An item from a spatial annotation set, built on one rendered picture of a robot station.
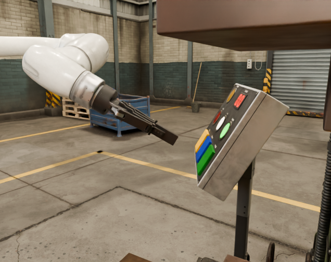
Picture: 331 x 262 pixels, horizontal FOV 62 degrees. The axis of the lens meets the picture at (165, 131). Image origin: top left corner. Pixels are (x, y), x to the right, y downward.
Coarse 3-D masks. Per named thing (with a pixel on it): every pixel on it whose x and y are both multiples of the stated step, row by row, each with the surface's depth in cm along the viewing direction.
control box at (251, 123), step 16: (240, 96) 77; (256, 96) 64; (224, 112) 86; (240, 112) 69; (256, 112) 64; (272, 112) 64; (208, 128) 97; (240, 128) 65; (256, 128) 65; (272, 128) 65; (224, 144) 67; (240, 144) 66; (256, 144) 66; (224, 160) 67; (240, 160) 67; (208, 176) 68; (224, 176) 68; (240, 176) 68; (208, 192) 69; (224, 192) 69
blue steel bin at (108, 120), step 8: (120, 96) 629; (128, 96) 601; (136, 96) 581; (136, 104) 536; (144, 104) 549; (96, 112) 576; (144, 112) 552; (96, 120) 581; (104, 120) 556; (112, 120) 529; (120, 120) 516; (112, 128) 533; (120, 128) 518; (128, 128) 530; (120, 136) 519
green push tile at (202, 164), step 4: (208, 148) 77; (212, 148) 74; (208, 152) 74; (212, 152) 70; (204, 156) 76; (208, 156) 72; (212, 156) 71; (200, 160) 78; (204, 160) 74; (208, 160) 71; (200, 164) 75; (204, 164) 71; (200, 168) 72; (204, 168) 71; (200, 172) 72
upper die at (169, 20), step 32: (160, 0) 17; (192, 0) 16; (224, 0) 15; (256, 0) 14; (288, 0) 14; (320, 0) 13; (160, 32) 18; (192, 32) 17; (224, 32) 16; (256, 32) 16; (288, 32) 16; (320, 32) 16
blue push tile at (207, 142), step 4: (208, 136) 86; (208, 140) 82; (204, 144) 85; (208, 144) 80; (200, 148) 87; (204, 148) 82; (200, 152) 83; (204, 152) 81; (196, 156) 86; (200, 156) 81; (196, 160) 83
